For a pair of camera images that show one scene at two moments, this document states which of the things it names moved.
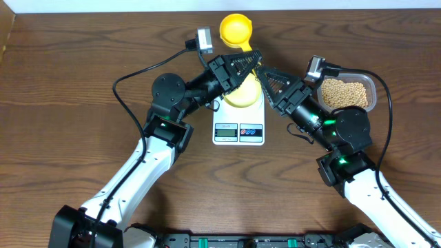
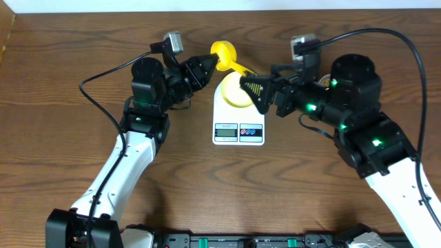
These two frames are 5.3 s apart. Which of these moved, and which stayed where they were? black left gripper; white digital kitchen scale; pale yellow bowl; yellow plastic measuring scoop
Moved: black left gripper; yellow plastic measuring scoop
Stayed: white digital kitchen scale; pale yellow bowl
